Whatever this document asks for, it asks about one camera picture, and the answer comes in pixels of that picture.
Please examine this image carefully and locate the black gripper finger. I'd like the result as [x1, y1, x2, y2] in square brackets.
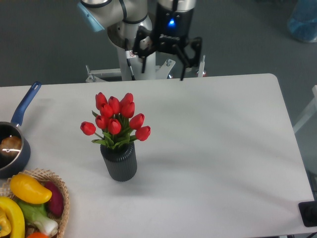
[173, 37, 203, 81]
[132, 26, 156, 73]

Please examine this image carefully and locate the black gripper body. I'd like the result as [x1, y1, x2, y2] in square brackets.
[151, 3, 194, 54]

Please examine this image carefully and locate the red tulip bouquet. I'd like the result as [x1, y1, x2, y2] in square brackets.
[80, 92, 151, 151]

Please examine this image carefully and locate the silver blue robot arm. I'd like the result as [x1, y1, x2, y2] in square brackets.
[78, 0, 202, 81]

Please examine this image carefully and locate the dark grey ribbed vase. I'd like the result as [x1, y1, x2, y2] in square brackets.
[100, 142, 137, 182]

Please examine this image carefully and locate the blue plastic bag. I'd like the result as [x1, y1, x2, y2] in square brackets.
[287, 0, 317, 43]

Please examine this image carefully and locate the woven wicker basket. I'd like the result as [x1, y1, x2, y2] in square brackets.
[0, 168, 70, 238]

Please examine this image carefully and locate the purple sweet potato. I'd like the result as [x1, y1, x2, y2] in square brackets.
[45, 181, 64, 217]

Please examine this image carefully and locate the yellow mango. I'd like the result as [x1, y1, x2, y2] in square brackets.
[10, 174, 52, 204]

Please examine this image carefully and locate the black device at table edge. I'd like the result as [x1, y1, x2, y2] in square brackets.
[298, 201, 317, 227]

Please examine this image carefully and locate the green white leek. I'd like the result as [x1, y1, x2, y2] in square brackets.
[16, 200, 58, 238]

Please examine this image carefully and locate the yellow bell pepper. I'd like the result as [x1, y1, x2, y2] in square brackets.
[0, 196, 25, 238]

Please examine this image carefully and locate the orange fruit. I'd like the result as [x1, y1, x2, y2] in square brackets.
[27, 232, 50, 238]

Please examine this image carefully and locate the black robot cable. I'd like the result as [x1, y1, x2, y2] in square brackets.
[124, 38, 137, 81]

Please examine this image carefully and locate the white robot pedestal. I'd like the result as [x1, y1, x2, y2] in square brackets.
[85, 14, 208, 83]

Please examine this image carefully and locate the white frame at right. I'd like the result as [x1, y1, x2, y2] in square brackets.
[293, 85, 317, 134]

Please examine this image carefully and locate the blue handled saucepan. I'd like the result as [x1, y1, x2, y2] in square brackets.
[0, 81, 42, 179]

